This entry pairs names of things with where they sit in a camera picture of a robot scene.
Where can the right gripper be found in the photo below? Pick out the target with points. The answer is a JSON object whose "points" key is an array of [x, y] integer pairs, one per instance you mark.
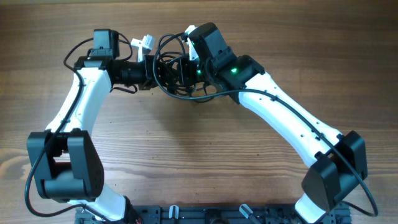
{"points": [[185, 68]]}

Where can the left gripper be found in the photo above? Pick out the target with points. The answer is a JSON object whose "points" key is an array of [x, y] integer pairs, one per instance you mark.
{"points": [[152, 66]]}

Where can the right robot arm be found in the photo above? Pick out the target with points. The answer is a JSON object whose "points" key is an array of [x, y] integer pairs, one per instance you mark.
{"points": [[336, 162]]}

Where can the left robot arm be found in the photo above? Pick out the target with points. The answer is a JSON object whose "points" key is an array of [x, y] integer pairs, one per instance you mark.
{"points": [[65, 166]]}

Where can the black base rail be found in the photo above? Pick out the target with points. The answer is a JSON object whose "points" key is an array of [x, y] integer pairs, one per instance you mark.
{"points": [[269, 214]]}

